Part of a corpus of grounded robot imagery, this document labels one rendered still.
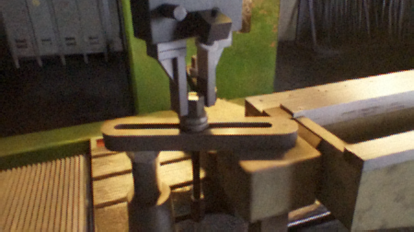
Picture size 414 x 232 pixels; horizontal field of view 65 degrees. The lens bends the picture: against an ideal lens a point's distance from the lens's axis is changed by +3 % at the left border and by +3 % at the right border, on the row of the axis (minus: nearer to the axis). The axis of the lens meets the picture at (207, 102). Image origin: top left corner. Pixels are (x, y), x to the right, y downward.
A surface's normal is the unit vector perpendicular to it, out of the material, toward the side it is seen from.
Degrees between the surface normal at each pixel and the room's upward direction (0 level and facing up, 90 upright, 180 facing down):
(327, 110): 90
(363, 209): 90
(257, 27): 90
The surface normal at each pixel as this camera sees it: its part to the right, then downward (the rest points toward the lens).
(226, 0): 0.58, 0.32
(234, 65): 0.34, 0.37
